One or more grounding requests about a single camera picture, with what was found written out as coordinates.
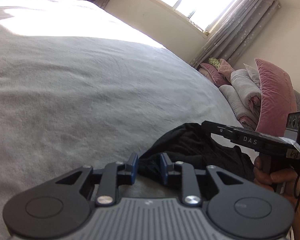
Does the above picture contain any small pink cushion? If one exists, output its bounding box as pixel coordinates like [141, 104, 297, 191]
[199, 59, 235, 87]

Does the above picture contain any folded grey pink duvet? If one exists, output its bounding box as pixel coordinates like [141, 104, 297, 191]
[219, 64, 262, 131]

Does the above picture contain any pink velvet pillow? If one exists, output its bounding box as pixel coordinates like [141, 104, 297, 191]
[255, 58, 297, 137]

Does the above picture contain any grey bed sheet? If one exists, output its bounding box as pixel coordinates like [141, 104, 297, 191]
[0, 0, 238, 239]

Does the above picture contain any grey patterned curtain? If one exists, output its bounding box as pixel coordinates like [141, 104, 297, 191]
[190, 0, 280, 69]

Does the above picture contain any person's right hand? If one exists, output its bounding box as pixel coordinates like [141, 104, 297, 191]
[254, 157, 300, 208]

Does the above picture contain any black long-sleeve garment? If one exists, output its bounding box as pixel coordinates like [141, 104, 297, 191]
[138, 123, 255, 185]

